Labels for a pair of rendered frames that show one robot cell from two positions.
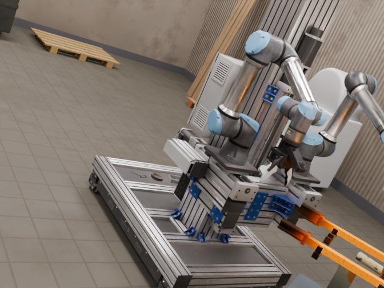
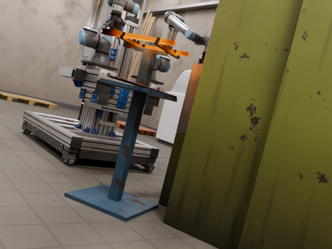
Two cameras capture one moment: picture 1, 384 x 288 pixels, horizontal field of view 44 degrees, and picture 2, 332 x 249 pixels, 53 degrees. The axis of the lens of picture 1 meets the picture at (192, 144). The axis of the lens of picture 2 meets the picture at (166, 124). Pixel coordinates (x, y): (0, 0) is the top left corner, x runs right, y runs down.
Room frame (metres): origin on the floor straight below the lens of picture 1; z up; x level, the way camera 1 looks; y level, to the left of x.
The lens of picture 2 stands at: (-0.39, -0.81, 0.59)
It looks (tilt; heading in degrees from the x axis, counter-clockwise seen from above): 3 degrees down; 359
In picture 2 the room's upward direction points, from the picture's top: 14 degrees clockwise
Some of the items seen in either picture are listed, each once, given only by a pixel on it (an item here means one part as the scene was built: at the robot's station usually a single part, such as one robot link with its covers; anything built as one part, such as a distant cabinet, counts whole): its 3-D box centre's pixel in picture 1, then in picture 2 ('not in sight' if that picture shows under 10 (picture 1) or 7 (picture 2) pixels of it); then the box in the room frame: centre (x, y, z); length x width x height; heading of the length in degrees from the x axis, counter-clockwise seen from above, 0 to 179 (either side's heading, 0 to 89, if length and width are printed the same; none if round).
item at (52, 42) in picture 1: (74, 48); (25, 100); (6.86, 2.12, 0.05); 1.17 x 0.78 x 0.10; 128
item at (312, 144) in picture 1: (309, 144); (152, 61); (2.68, -0.61, 0.98); 0.13 x 0.12 x 0.14; 136
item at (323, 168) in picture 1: (316, 126); (186, 109); (5.43, -1.21, 0.67); 0.73 x 0.60 x 1.33; 39
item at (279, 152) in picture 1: (284, 152); (113, 21); (1.87, -0.35, 1.07); 0.09 x 0.08 x 0.12; 38
